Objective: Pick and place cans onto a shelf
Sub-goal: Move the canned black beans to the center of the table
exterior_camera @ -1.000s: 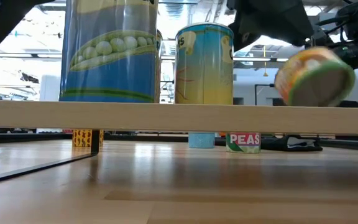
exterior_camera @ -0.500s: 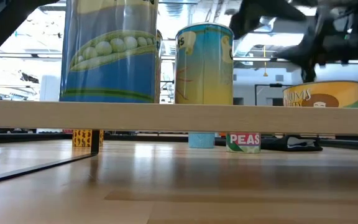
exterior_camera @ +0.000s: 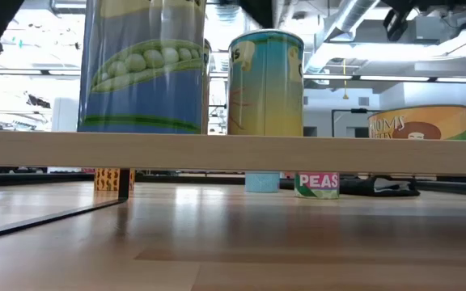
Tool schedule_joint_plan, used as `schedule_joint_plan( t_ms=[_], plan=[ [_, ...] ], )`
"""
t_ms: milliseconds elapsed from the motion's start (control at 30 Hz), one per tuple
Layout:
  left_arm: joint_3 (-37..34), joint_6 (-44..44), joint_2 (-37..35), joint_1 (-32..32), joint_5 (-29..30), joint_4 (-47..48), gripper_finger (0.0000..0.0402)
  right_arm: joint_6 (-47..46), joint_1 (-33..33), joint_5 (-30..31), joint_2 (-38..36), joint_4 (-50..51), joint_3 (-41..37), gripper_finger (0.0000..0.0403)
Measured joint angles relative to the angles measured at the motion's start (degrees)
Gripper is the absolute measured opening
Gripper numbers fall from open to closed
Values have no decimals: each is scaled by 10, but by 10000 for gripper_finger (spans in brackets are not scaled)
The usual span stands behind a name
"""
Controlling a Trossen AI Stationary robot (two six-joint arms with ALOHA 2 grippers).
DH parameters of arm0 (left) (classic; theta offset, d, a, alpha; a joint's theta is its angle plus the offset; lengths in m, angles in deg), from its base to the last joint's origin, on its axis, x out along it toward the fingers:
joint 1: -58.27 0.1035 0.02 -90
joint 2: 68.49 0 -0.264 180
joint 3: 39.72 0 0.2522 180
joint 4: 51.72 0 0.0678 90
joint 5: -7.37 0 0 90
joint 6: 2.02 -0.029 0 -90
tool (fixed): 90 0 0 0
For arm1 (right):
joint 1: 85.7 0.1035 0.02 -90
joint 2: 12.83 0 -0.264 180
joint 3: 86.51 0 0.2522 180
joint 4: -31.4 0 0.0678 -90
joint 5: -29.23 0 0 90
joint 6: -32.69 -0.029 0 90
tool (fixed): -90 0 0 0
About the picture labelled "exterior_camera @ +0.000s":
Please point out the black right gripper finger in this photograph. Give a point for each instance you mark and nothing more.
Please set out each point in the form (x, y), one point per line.
(396, 26)

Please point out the blue and yellow can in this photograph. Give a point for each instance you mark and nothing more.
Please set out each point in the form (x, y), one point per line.
(265, 89)

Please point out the orange mushrooms can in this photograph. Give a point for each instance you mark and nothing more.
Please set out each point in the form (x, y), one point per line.
(419, 123)

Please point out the blue pea pod can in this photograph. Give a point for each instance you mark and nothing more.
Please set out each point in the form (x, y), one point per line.
(144, 89)

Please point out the light blue can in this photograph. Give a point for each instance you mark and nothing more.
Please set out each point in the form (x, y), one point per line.
(262, 182)

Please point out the orange bean-pattern box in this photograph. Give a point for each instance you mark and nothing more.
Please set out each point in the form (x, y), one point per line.
(107, 180)

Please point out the yellow hanging pendant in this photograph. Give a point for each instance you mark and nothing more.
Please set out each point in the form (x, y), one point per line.
(345, 95)

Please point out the black oven mitt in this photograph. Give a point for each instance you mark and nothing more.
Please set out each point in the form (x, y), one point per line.
(378, 188)

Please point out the pink green peas can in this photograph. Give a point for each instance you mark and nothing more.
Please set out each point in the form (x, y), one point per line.
(318, 186)

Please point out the white pillar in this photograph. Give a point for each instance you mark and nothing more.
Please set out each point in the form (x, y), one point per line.
(65, 117)

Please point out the wide silver ribbed duct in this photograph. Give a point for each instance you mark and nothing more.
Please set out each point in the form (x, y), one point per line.
(221, 12)

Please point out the slanted silver spiral duct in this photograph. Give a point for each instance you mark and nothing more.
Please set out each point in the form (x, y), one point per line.
(350, 16)

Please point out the black background rig frame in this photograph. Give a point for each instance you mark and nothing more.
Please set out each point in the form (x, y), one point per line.
(358, 110)

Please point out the wooden shelf with black frame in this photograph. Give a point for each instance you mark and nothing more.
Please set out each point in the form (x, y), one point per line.
(233, 153)

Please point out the black metal table frame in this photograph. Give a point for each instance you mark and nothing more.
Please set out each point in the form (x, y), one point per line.
(35, 180)

